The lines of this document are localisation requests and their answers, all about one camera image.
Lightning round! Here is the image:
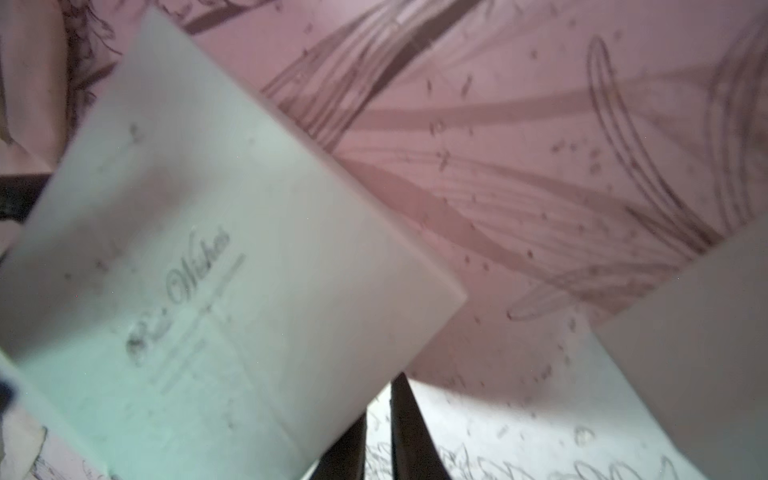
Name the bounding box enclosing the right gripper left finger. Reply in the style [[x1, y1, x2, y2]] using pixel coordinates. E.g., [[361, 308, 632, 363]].
[[309, 414, 367, 480]]

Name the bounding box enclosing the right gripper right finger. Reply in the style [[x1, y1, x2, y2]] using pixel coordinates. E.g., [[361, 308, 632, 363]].
[[390, 372, 450, 480]]

